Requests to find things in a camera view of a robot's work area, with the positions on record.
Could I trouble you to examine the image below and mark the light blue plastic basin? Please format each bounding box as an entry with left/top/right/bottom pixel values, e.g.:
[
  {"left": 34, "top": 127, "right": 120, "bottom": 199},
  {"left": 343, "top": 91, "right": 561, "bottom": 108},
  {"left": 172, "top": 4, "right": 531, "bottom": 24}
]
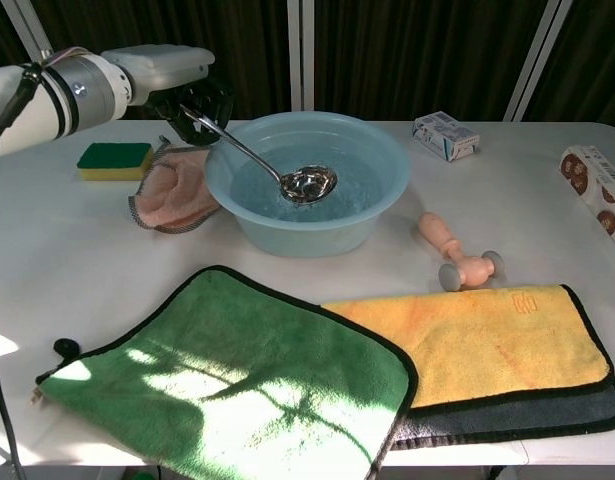
[{"left": 202, "top": 111, "right": 414, "bottom": 259}]

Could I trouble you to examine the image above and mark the yellow grey microfiber towel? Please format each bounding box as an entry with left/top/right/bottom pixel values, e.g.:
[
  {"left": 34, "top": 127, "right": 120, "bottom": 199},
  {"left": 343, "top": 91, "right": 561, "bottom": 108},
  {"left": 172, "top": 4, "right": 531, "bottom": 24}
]
[{"left": 320, "top": 283, "right": 615, "bottom": 452}]

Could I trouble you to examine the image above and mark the long white cookie box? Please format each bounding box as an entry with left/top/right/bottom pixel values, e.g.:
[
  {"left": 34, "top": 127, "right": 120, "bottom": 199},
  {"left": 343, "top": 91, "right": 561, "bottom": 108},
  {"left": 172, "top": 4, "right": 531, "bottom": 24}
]
[{"left": 558, "top": 145, "right": 615, "bottom": 237}]

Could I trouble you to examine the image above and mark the dark green curtain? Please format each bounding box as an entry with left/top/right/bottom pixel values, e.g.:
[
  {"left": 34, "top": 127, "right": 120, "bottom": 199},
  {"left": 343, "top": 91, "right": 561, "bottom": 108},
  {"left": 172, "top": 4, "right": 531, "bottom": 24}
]
[
  {"left": 311, "top": 0, "right": 553, "bottom": 122},
  {"left": 524, "top": 0, "right": 615, "bottom": 125},
  {"left": 34, "top": 0, "right": 293, "bottom": 121},
  {"left": 0, "top": 0, "right": 41, "bottom": 70}
]

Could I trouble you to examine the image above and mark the green yellow scouring sponge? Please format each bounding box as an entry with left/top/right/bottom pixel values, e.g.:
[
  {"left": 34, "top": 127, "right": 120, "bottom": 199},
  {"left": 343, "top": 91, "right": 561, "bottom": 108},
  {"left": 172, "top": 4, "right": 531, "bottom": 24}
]
[{"left": 76, "top": 141, "right": 155, "bottom": 183}]

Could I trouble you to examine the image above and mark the green microfiber towel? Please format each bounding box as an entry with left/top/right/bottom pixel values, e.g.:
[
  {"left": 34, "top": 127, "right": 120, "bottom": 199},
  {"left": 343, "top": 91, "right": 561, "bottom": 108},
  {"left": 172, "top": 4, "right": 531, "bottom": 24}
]
[{"left": 34, "top": 264, "right": 420, "bottom": 480}]

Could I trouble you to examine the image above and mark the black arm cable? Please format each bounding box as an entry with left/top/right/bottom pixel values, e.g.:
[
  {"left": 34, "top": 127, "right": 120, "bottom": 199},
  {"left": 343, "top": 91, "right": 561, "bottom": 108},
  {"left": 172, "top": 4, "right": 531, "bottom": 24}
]
[{"left": 0, "top": 63, "right": 44, "bottom": 480}]

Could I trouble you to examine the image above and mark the small white blue carton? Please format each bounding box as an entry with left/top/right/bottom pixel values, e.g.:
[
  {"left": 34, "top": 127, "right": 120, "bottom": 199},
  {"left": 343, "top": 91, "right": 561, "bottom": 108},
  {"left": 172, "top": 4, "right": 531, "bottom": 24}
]
[{"left": 411, "top": 110, "right": 481, "bottom": 164}]

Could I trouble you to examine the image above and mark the stainless steel ladle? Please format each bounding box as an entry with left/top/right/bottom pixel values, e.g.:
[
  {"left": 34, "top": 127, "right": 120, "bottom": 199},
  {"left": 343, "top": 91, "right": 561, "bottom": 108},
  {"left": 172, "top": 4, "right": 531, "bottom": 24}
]
[{"left": 179, "top": 103, "right": 340, "bottom": 207}]

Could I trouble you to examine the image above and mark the white frame post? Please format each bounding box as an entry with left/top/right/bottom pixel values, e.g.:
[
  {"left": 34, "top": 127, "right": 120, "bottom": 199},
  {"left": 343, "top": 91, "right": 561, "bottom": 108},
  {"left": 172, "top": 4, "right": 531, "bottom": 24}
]
[
  {"left": 15, "top": 0, "right": 56, "bottom": 64},
  {"left": 285, "top": 0, "right": 317, "bottom": 115},
  {"left": 503, "top": 0, "right": 574, "bottom": 122}
]

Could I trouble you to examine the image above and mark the pink dishcloth grey trim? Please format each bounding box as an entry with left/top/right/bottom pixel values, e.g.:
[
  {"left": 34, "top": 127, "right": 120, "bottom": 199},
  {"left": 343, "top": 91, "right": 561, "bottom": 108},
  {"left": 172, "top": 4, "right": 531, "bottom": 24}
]
[{"left": 127, "top": 135, "right": 223, "bottom": 234}]

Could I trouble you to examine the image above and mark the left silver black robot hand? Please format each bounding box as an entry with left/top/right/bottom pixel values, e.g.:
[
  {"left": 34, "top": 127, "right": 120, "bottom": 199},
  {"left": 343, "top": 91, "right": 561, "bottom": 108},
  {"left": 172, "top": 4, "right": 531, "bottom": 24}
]
[{"left": 101, "top": 44, "right": 236, "bottom": 149}]

